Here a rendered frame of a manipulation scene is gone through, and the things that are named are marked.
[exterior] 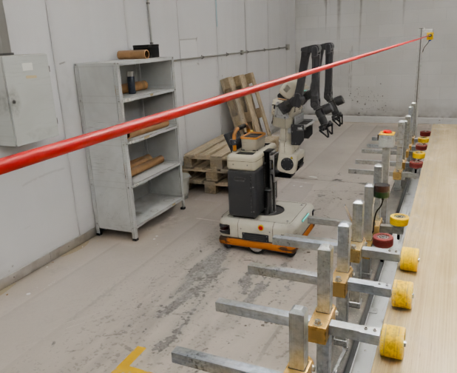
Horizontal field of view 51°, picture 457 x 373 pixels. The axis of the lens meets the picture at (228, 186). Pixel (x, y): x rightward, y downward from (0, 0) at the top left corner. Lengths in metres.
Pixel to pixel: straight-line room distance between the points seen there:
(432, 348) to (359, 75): 8.57
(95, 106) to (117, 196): 0.79
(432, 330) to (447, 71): 8.32
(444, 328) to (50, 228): 3.32
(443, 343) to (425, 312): 0.15
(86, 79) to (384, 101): 6.65
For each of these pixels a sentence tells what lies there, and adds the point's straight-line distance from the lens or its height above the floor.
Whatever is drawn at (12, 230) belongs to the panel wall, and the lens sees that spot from 3.94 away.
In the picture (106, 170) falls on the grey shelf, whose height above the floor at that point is 0.64.
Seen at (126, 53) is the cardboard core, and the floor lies 1.60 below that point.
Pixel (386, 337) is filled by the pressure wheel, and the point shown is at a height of 0.97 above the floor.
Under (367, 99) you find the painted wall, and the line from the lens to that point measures 9.78.
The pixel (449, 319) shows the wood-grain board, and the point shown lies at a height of 0.90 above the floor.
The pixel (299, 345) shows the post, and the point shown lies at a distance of 1.13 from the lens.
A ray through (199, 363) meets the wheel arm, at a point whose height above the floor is 0.95.
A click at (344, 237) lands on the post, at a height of 1.09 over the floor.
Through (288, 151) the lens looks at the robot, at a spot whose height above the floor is 0.83.
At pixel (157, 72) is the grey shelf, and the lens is 4.90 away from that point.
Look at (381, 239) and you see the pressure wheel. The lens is 2.00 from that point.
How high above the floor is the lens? 1.70
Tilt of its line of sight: 17 degrees down
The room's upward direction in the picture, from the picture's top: 3 degrees counter-clockwise
